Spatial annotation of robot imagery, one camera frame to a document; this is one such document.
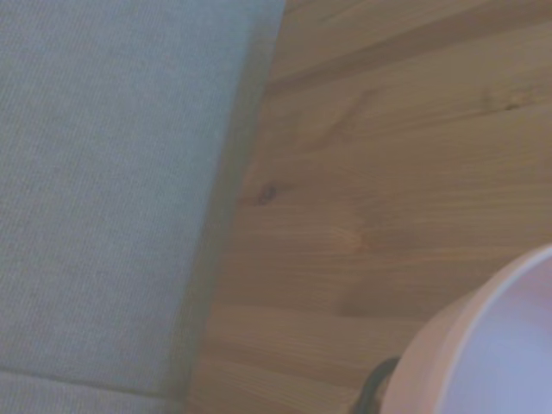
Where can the pink plastic bowl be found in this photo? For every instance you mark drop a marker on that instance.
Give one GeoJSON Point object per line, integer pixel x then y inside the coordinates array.
{"type": "Point", "coordinates": [487, 345]}

